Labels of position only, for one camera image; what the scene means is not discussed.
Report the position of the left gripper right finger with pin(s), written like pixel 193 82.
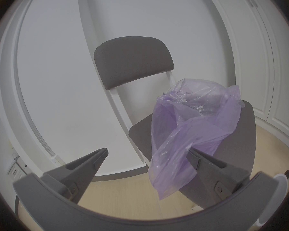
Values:
pixel 214 177

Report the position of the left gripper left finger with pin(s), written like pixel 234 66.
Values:
pixel 81 171

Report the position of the purple plastic bag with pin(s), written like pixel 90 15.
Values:
pixel 183 133

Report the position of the white trash bin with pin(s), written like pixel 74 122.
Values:
pixel 280 189

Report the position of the grey padded white chair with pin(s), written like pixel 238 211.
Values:
pixel 132 61

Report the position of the white wardrobe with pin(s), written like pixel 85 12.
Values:
pixel 255 56

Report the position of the white wall socket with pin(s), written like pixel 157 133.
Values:
pixel 15 169

